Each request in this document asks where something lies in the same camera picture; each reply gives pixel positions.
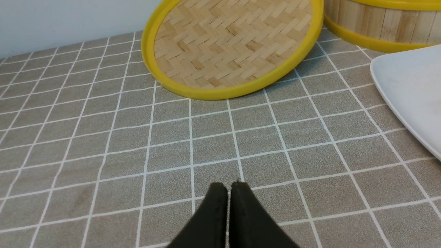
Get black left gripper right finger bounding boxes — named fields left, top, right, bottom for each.
left=229, top=182, right=299, bottom=248

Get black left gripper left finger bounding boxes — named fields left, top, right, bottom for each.
left=167, top=183, right=228, bottom=248

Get yellow rimmed bamboo steamer lid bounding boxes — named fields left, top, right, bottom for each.
left=141, top=0, right=324, bottom=100

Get white square plate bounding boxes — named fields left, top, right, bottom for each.
left=370, top=44, right=441, bottom=159

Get grey checkered tablecloth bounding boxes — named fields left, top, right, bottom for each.
left=0, top=28, right=441, bottom=248

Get yellow rimmed bamboo steamer basket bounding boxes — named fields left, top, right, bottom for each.
left=324, top=0, right=441, bottom=53

